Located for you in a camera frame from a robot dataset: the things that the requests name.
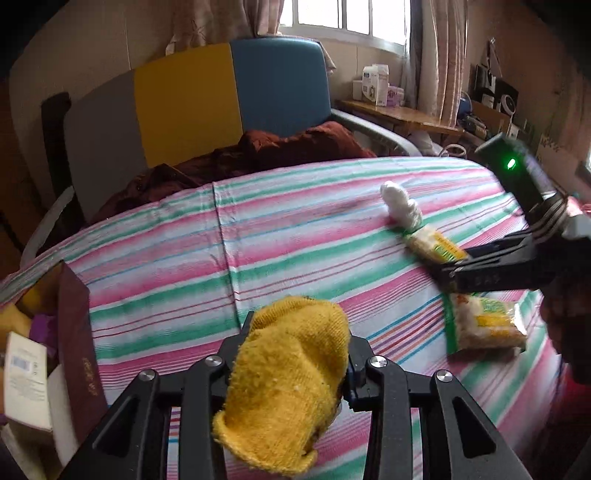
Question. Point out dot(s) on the window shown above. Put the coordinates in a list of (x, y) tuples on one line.
[(346, 21)]

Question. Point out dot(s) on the yellow sock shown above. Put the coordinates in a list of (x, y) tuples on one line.
[(286, 369)]

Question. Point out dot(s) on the green yellow snack packet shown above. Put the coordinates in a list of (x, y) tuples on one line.
[(429, 242), (485, 323)]

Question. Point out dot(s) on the large white carton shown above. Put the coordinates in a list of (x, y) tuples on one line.
[(375, 85)]

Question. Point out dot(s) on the purple tissue pack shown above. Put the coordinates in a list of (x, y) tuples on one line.
[(396, 96)]

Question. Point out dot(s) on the black rolled mat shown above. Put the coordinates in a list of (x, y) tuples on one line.
[(57, 138)]

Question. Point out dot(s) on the gold tin box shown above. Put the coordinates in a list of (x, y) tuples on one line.
[(85, 360)]

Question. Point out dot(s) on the pink patterned curtain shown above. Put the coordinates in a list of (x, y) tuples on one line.
[(221, 23), (438, 55)]

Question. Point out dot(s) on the white bed rail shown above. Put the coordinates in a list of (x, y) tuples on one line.
[(374, 131), (46, 226)]

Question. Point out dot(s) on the cardboard box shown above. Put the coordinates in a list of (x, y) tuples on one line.
[(489, 120)]

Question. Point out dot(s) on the maroon blanket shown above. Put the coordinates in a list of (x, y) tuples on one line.
[(277, 152)]

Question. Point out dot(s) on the grey yellow blue chair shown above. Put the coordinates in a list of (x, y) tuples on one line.
[(184, 110)]

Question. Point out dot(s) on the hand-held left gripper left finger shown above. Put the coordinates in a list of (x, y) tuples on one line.
[(198, 392)]

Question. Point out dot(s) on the purple snack packet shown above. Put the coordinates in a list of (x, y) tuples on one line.
[(44, 328)]

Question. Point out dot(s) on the person's dark red clothing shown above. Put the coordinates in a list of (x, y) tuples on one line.
[(572, 424)]

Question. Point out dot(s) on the small white carton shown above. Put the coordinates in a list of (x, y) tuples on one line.
[(358, 90)]

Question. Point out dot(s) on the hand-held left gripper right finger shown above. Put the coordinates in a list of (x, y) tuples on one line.
[(358, 369)]

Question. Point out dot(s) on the person's right hand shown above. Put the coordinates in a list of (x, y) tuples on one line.
[(568, 323)]

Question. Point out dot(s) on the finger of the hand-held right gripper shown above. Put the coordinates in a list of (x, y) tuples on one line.
[(489, 277), (503, 249)]

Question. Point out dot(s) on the wooden wardrobe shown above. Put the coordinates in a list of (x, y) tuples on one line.
[(14, 184)]

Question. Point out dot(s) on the white rolled sock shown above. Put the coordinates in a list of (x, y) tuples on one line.
[(401, 205)]

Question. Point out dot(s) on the white box with barcode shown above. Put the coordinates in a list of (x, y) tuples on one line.
[(25, 383)]

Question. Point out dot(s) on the wooden side table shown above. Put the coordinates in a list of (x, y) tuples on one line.
[(401, 115)]

